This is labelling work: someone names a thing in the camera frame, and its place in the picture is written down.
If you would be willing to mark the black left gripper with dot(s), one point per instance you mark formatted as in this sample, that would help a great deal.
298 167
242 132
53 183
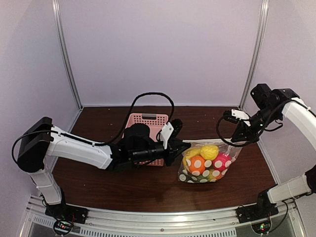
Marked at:
175 146

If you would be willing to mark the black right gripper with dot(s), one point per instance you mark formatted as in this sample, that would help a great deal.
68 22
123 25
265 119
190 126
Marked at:
247 133

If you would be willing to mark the yellow toy bananas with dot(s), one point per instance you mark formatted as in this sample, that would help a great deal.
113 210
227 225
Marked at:
188 154

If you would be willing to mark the orange toy fruit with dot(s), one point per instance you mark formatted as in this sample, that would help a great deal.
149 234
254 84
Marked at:
196 165

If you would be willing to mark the clear dotted zip bag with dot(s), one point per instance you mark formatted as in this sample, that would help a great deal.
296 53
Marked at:
232 151

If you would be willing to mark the red toy apple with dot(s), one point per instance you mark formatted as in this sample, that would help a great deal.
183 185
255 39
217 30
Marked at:
222 162

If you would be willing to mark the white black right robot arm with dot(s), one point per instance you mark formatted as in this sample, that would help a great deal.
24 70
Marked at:
284 127

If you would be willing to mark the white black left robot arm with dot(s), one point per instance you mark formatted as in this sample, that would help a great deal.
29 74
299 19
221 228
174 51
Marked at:
44 139

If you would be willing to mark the pink plastic basket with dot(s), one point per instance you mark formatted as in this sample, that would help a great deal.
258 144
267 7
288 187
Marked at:
150 123

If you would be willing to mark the right circuit board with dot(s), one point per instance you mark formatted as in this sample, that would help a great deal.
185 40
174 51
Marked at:
261 228

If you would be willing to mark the circuit board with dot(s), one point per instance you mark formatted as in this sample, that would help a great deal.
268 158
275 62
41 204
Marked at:
62 227
261 228

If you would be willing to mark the left circuit board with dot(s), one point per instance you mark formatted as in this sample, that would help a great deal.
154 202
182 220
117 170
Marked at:
62 227

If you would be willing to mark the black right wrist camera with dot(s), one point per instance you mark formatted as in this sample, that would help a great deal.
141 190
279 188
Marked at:
235 115

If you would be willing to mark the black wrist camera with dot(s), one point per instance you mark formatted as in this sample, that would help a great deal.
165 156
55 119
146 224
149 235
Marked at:
235 115
169 130

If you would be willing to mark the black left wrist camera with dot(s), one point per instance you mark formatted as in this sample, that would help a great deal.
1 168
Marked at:
169 130

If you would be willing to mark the aluminium front rail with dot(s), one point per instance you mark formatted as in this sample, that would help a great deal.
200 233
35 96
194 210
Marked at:
222 222

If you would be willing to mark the right aluminium frame post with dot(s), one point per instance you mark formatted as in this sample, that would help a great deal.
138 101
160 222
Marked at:
263 18

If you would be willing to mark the aluminium frame post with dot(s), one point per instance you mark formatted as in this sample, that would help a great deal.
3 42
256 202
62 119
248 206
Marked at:
263 18
64 53

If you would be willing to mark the left aluminium frame post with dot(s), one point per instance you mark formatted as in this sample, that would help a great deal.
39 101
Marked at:
64 53

